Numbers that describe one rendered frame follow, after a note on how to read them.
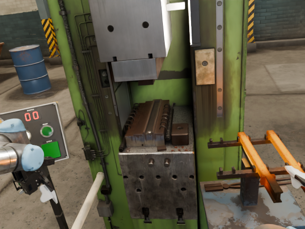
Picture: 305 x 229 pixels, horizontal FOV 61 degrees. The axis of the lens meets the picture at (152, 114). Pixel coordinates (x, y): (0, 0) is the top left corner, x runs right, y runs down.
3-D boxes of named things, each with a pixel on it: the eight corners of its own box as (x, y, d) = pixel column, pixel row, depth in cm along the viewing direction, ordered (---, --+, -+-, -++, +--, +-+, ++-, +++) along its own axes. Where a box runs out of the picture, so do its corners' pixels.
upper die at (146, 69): (157, 79, 117) (155, 58, 113) (114, 82, 120) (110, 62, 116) (165, 56, 154) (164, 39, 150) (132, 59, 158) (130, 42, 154)
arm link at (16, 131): (-11, 127, 85) (9, 116, 92) (1, 156, 90) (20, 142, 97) (7, 129, 83) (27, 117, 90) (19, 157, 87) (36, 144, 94)
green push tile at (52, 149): (61, 156, 123) (57, 141, 123) (44, 160, 121) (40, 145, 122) (61, 156, 125) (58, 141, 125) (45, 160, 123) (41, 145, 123)
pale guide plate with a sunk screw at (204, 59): (214, 84, 127) (214, 49, 120) (196, 85, 129) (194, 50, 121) (214, 82, 129) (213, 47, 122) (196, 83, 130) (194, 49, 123)
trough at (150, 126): (153, 134, 130) (153, 131, 129) (143, 134, 131) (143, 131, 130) (161, 101, 167) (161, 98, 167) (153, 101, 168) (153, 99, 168)
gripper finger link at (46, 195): (47, 212, 97) (31, 193, 96) (59, 201, 102) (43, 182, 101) (51, 210, 95) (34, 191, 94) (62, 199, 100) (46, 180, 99)
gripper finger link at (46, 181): (47, 195, 100) (32, 177, 99) (51, 191, 101) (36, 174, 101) (52, 191, 97) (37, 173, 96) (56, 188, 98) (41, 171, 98)
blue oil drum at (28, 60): (41, 94, 525) (27, 50, 487) (17, 95, 538) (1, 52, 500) (57, 84, 576) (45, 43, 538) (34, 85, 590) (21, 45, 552)
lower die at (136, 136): (164, 146, 132) (163, 131, 129) (126, 146, 136) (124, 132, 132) (170, 110, 170) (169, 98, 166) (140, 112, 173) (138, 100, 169)
